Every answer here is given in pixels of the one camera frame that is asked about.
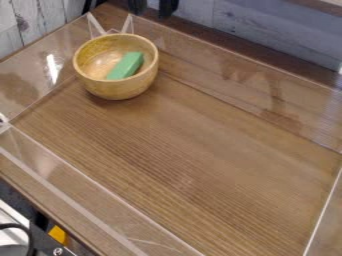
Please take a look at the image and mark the black cable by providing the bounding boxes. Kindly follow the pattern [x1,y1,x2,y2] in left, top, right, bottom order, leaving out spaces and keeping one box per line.
[0,222,36,256]

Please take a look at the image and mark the clear acrylic tray wall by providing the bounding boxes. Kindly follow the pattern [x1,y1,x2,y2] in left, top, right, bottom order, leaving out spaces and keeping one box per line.
[0,126,205,256]

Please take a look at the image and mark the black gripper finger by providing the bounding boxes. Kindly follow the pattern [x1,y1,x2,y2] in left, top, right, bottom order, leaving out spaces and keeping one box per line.
[159,0,179,18]
[128,0,146,15]

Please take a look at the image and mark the green rectangular block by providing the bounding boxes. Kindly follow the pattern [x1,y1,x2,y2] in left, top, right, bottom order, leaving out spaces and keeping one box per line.
[106,52,144,80]

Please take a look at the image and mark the black device with screw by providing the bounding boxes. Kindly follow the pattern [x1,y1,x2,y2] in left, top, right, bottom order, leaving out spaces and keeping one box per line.
[30,223,96,256]

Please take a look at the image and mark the yellow label block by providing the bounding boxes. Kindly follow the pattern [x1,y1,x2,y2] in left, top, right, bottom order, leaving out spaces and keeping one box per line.
[48,225,68,246]

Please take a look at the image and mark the brown wooden bowl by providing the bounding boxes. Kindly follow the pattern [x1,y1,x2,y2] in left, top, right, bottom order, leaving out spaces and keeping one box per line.
[72,33,159,100]

